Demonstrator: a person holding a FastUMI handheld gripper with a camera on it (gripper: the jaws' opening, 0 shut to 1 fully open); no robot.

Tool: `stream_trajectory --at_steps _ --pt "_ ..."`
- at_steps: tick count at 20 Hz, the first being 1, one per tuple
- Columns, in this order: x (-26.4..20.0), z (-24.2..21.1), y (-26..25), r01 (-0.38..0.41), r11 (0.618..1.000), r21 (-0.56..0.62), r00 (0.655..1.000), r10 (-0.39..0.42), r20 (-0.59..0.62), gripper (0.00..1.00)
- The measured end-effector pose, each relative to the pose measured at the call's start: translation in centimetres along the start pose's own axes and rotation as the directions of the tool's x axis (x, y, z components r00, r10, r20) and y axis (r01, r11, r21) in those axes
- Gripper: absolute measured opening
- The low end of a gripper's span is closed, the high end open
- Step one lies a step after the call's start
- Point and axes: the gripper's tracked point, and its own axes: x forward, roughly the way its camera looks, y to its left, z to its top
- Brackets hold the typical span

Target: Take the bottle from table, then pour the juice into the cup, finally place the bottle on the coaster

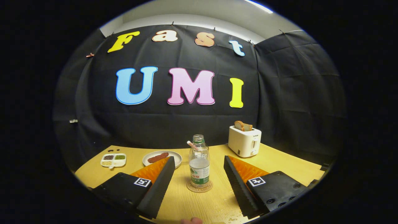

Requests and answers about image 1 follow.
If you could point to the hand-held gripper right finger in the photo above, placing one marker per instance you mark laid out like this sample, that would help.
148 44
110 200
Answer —
239 189

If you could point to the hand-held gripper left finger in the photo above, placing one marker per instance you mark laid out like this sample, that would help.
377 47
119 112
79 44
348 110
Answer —
158 189

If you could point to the round brown coaster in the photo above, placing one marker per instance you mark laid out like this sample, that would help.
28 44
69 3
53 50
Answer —
209 187

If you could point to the clear plastic bottle green label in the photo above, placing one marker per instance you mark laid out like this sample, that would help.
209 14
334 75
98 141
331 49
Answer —
199 174

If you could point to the brown sausage piece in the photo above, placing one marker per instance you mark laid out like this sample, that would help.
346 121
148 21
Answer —
153 159
164 154

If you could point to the wooden table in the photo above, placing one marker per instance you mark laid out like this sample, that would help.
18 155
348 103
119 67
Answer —
211 205

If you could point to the white round plate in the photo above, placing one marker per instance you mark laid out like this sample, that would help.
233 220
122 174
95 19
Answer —
177 158

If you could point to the white toaster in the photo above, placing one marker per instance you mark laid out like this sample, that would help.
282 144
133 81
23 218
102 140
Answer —
244 143

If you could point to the white divided seasoning dish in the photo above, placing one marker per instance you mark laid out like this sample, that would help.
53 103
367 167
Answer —
113 160

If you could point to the toasted bread slice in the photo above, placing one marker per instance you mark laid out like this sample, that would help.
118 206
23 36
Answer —
238 125
248 127

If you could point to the black backdrop cloth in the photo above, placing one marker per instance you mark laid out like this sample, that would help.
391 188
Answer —
186 124

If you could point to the red clip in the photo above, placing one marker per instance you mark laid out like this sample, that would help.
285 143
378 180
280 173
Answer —
90 55

